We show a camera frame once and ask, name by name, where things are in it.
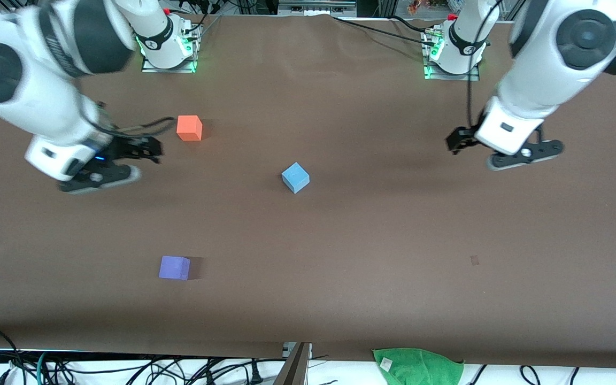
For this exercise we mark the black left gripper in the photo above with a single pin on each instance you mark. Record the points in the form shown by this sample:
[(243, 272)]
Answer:
[(461, 138)]

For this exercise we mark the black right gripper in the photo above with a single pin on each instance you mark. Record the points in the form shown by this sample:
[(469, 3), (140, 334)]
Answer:
[(129, 148)]

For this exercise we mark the blue foam block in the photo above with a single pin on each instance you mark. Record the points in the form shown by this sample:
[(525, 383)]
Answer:
[(294, 177)]

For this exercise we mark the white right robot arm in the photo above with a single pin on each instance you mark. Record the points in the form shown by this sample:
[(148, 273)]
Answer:
[(46, 107)]

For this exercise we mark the orange foam block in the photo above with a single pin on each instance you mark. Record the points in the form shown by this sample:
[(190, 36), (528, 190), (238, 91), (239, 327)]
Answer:
[(187, 128)]

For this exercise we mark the purple foam block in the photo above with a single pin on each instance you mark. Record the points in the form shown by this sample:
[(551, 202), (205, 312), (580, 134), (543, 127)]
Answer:
[(173, 267)]

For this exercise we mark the brown table cover sheet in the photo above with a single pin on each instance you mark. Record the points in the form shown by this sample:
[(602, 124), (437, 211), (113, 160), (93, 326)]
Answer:
[(393, 224)]

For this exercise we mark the small orange red object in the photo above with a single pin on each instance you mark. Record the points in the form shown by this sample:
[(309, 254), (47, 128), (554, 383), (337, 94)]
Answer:
[(420, 6)]

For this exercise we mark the green cloth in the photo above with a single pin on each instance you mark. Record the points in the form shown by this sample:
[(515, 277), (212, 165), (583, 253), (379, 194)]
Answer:
[(420, 366)]

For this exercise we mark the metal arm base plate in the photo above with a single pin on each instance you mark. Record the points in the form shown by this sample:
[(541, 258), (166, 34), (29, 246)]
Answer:
[(193, 53), (428, 72)]

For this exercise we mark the grey metal post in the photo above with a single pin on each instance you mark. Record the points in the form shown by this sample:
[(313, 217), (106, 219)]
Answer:
[(293, 369)]

